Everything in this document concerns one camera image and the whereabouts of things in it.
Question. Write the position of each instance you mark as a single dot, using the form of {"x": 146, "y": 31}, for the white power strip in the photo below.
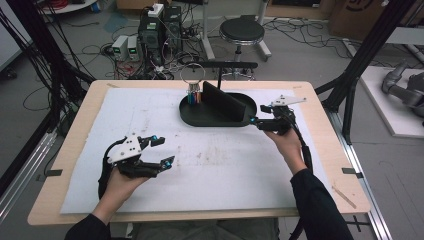
{"x": 155, "y": 10}

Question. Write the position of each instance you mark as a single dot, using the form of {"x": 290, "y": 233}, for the person's right hand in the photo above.
{"x": 288, "y": 145}

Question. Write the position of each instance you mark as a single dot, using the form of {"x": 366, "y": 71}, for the white platform board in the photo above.
{"x": 383, "y": 110}

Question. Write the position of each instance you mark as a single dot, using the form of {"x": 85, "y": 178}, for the black metal frame post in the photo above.
{"x": 363, "y": 56}

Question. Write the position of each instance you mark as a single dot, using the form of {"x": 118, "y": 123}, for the black T-shaped stand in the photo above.
{"x": 226, "y": 65}

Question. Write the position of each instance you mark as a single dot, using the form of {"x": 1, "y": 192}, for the person's left hand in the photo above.
{"x": 125, "y": 186}

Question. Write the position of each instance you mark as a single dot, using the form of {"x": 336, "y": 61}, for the black oval tray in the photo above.
{"x": 206, "y": 120}

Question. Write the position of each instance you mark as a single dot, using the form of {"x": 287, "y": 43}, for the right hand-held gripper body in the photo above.
{"x": 280, "y": 123}

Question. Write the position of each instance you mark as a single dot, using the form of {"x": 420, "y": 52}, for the white round table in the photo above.
{"x": 70, "y": 6}

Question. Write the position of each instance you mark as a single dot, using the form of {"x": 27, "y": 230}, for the black tape strip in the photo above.
{"x": 53, "y": 173}
{"x": 351, "y": 171}

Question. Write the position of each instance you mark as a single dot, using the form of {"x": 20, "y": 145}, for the grey bench power supply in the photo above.
{"x": 133, "y": 47}
{"x": 119, "y": 46}

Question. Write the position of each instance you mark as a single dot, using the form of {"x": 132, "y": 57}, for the aluminium rail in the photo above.
{"x": 23, "y": 166}
{"x": 363, "y": 180}

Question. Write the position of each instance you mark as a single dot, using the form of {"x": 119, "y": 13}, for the white foam mat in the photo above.
{"x": 213, "y": 166}

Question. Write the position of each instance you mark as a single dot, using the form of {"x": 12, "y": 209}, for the person's grey trousers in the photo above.
{"x": 206, "y": 231}

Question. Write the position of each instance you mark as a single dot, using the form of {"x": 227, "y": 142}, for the black round stool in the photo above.
{"x": 241, "y": 30}

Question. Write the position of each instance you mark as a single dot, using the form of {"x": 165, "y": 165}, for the brown cardboard box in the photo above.
{"x": 360, "y": 16}

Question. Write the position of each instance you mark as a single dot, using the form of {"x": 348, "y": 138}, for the black computer tower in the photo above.
{"x": 156, "y": 36}

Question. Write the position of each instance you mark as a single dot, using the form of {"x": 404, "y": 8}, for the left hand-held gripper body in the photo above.
{"x": 128, "y": 153}

